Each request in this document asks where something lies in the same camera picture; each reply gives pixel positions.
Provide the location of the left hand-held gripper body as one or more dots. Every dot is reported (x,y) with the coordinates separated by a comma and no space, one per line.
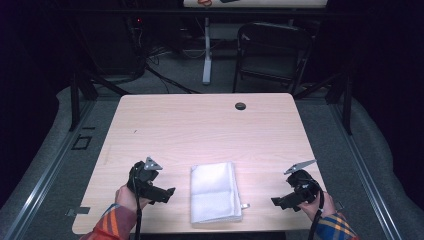
(141,181)

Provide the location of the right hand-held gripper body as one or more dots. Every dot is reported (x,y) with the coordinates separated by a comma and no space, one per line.
(305,186)

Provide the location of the white cloth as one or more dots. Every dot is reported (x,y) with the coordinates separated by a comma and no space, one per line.
(213,193)

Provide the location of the person's left hand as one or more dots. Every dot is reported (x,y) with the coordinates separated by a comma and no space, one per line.
(126,198)

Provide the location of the person's right hand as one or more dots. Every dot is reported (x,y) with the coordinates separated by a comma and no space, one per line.
(325,208)

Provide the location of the white desk leg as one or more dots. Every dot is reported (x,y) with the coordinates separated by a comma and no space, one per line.
(207,60)

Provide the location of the dark computer tower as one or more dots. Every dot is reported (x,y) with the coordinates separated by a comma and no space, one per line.
(135,43)

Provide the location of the black folding chair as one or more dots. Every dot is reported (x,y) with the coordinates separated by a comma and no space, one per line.
(273,46)

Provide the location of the red object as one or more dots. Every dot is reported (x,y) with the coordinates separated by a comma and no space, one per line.
(204,2)

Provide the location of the grey metal table bracket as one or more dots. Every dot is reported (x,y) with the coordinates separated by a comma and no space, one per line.
(78,210)
(339,205)

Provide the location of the metal floor rail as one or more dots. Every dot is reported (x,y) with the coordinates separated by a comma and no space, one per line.
(43,180)
(363,173)

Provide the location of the black frame post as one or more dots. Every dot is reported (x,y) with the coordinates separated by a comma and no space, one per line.
(74,103)
(347,106)

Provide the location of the black horizontal frame bar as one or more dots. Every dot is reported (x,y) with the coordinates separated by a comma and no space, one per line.
(200,11)

